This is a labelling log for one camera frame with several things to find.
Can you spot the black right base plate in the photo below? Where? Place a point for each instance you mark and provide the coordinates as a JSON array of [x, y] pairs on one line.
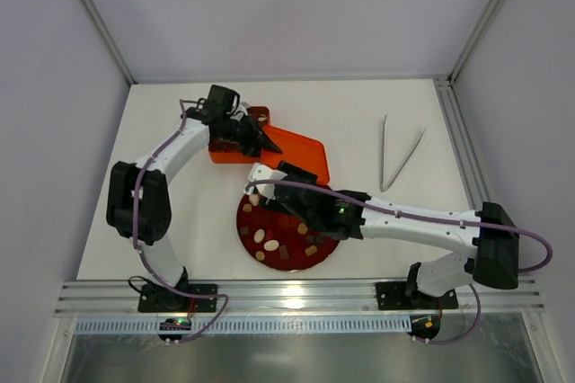
[[403, 295]]

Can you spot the aluminium mounting rail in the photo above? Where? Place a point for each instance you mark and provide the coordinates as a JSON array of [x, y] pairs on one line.
[[290, 297]]

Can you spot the tan scalloped round chocolate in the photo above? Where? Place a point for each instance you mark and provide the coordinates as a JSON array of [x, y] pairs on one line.
[[302, 229]]

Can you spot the tan bar chocolate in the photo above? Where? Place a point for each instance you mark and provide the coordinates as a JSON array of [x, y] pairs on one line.
[[310, 250]]

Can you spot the round red plate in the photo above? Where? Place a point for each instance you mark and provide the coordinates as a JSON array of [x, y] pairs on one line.
[[284, 228]]

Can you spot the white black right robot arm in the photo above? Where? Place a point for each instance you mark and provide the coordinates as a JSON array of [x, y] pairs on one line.
[[481, 246]]

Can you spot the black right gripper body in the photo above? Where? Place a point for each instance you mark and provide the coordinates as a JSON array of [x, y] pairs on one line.
[[282, 190]]

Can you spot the orange compartment chocolate box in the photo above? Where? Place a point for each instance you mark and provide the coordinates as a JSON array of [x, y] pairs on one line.
[[224, 152]]

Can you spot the grey perforated cable tray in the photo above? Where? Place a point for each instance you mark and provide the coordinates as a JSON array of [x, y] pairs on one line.
[[245, 325]]

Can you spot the brown rectangular chocolate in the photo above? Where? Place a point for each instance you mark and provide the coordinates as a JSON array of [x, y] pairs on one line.
[[283, 253]]

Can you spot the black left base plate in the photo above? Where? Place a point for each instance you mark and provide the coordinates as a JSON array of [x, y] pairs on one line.
[[200, 298]]

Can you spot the white oval chocolate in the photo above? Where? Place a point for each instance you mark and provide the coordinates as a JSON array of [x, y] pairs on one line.
[[271, 245]]

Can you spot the cream round chocolate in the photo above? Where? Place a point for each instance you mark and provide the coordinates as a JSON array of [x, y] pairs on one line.
[[254, 200]]

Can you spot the orange box lid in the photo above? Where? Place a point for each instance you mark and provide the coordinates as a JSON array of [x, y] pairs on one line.
[[300, 151]]

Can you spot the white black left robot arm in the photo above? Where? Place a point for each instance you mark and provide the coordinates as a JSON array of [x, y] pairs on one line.
[[139, 205]]

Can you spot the metal tongs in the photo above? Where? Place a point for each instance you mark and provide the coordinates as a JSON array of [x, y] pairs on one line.
[[390, 164]]

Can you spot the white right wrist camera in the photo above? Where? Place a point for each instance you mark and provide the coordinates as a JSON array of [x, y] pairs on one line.
[[261, 172]]

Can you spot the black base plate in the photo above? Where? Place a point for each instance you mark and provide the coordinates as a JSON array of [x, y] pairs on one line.
[[200, 298], [403, 295]]

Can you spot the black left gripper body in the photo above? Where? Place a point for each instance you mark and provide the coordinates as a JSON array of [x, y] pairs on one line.
[[251, 137]]

